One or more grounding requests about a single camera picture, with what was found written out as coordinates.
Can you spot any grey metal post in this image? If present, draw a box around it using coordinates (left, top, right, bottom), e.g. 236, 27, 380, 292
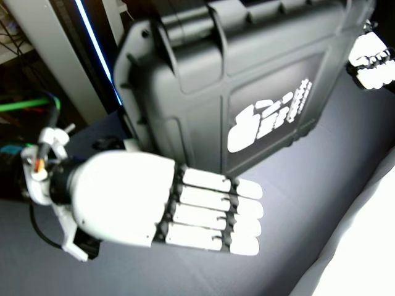
4, 0, 124, 124

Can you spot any thick black cable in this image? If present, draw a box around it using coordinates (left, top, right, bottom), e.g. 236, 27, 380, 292
38, 94, 62, 161

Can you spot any thin black cable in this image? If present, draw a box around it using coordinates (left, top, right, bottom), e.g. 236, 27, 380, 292
28, 202, 67, 251

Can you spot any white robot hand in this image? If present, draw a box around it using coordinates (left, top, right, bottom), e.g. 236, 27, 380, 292
347, 30, 395, 91
69, 138, 265, 257

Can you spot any green cable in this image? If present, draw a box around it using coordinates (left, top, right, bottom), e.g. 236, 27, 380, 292
0, 97, 52, 113

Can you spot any black hard plastic case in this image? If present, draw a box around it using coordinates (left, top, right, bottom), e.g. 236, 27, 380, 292
112, 0, 376, 178

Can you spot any blue white light strip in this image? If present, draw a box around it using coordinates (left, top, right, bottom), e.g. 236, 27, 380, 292
73, 0, 123, 106

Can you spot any grey table cloth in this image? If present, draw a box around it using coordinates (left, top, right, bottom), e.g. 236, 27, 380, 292
0, 30, 395, 296

